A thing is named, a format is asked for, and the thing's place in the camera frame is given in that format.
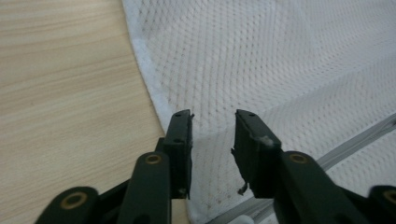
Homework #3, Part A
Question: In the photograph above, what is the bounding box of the white mesh laundry bag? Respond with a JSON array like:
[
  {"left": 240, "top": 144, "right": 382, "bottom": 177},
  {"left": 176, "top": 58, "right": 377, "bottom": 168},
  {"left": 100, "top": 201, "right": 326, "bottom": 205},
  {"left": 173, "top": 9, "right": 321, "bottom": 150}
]
[{"left": 120, "top": 0, "right": 396, "bottom": 224}]

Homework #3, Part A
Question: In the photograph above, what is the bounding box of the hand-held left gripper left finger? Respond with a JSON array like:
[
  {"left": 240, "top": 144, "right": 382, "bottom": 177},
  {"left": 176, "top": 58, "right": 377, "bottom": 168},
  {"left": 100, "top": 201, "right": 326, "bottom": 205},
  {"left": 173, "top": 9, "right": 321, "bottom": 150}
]
[{"left": 155, "top": 108, "right": 194, "bottom": 201}]

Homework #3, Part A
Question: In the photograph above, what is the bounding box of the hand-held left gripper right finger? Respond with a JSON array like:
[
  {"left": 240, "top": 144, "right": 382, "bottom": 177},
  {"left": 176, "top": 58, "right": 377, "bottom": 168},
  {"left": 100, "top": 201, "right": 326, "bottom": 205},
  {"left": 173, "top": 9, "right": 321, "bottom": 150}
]
[{"left": 231, "top": 108, "right": 283, "bottom": 200}]

